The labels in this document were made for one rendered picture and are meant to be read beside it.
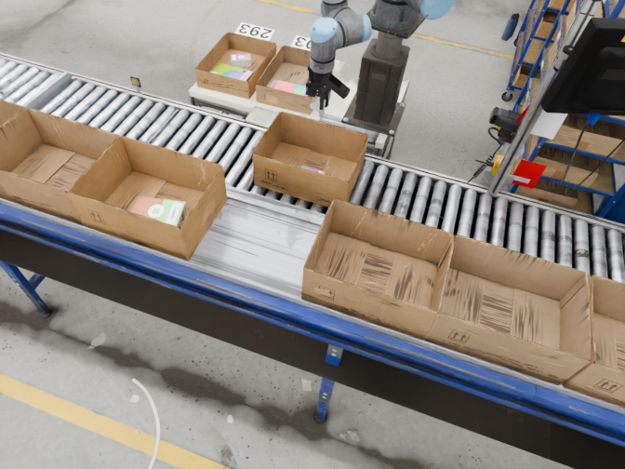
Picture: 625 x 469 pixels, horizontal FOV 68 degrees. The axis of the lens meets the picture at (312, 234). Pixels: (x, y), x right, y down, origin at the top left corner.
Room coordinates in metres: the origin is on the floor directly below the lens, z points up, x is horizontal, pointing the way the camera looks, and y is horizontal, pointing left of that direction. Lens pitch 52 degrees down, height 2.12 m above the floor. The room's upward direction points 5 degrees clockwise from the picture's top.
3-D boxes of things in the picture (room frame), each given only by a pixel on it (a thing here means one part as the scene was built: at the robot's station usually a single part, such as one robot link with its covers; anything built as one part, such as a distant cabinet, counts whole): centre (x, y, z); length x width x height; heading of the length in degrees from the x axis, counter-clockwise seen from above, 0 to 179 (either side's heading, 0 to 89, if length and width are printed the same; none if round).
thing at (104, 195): (1.02, 0.54, 0.96); 0.39 x 0.29 x 0.17; 75
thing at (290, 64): (2.03, 0.15, 0.80); 0.38 x 0.28 x 0.10; 166
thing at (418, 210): (1.23, -0.41, 0.72); 0.52 x 0.05 x 0.05; 165
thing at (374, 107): (1.87, -0.24, 0.91); 0.26 x 0.26 x 0.33; 75
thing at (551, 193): (1.96, -1.27, 0.39); 0.40 x 0.30 x 0.10; 165
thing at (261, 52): (2.10, 0.46, 0.80); 0.38 x 0.28 x 0.10; 166
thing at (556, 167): (1.95, -1.27, 0.59); 0.40 x 0.30 x 0.10; 163
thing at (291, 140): (1.41, 0.03, 0.83); 0.39 x 0.29 x 0.17; 75
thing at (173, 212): (0.96, 0.52, 0.92); 0.16 x 0.11 x 0.07; 88
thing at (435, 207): (1.22, -0.47, 0.72); 0.52 x 0.05 x 0.05; 165
